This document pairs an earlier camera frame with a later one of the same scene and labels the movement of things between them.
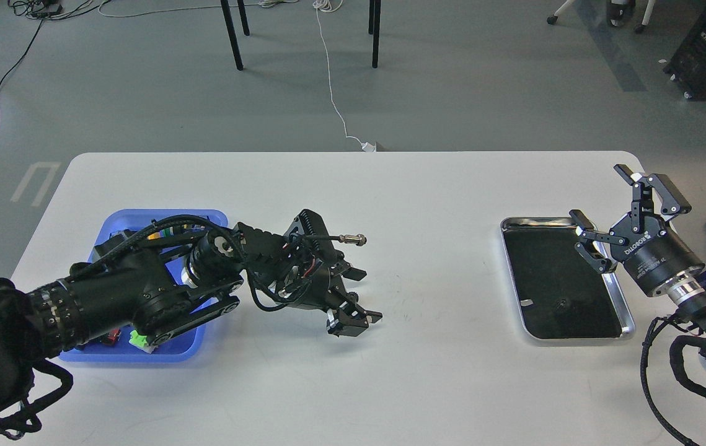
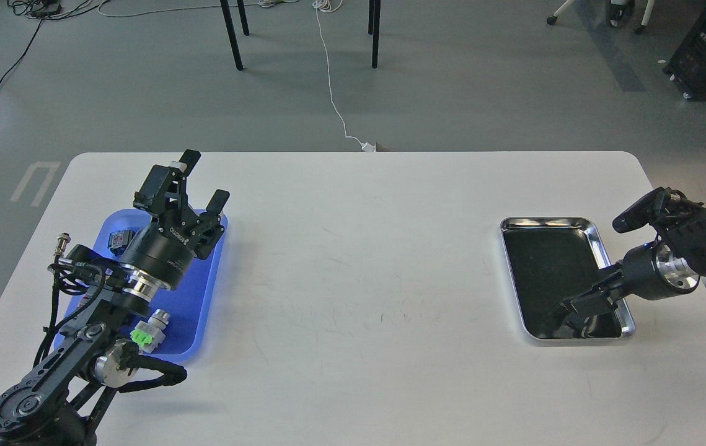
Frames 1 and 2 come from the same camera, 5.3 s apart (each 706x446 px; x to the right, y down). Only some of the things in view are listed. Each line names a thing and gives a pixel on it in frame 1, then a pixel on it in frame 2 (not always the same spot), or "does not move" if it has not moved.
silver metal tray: (556, 292) does not move
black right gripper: (643, 242) to (647, 272)
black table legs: (374, 17) does not move
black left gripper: (307, 280) to (165, 249)
